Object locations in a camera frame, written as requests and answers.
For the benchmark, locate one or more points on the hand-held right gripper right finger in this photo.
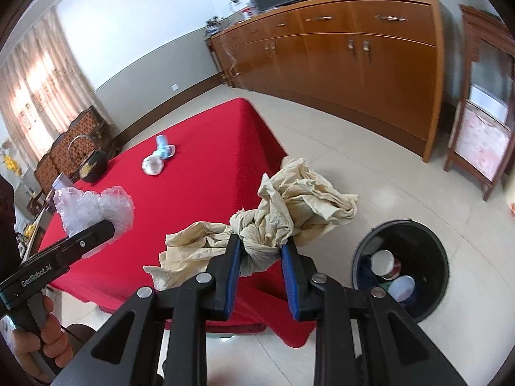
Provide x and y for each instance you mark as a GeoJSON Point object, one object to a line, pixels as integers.
{"type": "Point", "coordinates": [291, 285]}

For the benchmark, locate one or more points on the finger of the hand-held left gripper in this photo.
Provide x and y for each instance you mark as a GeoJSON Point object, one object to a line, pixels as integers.
{"type": "Point", "coordinates": [92, 237]}

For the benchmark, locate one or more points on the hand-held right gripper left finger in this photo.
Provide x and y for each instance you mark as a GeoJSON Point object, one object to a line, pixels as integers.
{"type": "Point", "coordinates": [233, 273]}

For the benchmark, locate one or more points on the clear plastic bag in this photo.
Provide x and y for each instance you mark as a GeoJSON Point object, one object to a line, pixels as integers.
{"type": "Point", "coordinates": [92, 205]}

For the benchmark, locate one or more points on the blue cloth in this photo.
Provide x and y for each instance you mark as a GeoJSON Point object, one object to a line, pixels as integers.
{"type": "Point", "coordinates": [364, 273]}

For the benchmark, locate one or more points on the beige paper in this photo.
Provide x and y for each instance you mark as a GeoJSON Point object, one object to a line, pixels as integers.
{"type": "Point", "coordinates": [297, 201]}

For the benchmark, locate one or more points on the red paper cup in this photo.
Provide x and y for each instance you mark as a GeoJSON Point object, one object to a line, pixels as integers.
{"type": "Point", "coordinates": [382, 261]}

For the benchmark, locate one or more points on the blue cup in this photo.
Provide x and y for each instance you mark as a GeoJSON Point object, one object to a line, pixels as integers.
{"type": "Point", "coordinates": [402, 287]}

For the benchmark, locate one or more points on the black trash bin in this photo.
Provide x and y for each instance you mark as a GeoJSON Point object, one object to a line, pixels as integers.
{"type": "Point", "coordinates": [426, 257]}

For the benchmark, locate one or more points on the person's left hand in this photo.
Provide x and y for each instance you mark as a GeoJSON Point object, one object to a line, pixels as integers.
{"type": "Point", "coordinates": [56, 345]}

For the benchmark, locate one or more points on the red tablecloth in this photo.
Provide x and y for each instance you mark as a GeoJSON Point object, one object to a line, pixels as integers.
{"type": "Point", "coordinates": [201, 193]}

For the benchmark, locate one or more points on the crumpled clear plastic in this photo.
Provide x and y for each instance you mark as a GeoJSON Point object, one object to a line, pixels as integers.
{"type": "Point", "coordinates": [153, 165]}

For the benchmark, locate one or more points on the carved wooden bench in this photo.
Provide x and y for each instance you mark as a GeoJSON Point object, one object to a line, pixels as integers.
{"type": "Point", "coordinates": [80, 128]}

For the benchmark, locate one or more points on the yellow flowers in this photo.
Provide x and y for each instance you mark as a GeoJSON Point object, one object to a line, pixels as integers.
{"type": "Point", "coordinates": [8, 161]}

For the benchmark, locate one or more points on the patterned curtain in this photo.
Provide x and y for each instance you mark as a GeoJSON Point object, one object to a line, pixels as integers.
{"type": "Point", "coordinates": [36, 96]}

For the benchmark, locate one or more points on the wooden sideboard cabinet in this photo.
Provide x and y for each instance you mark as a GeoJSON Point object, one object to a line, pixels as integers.
{"type": "Point", "coordinates": [342, 80]}

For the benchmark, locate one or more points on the dark wooden side stand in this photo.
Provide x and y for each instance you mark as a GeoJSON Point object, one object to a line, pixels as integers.
{"type": "Point", "coordinates": [478, 144]}

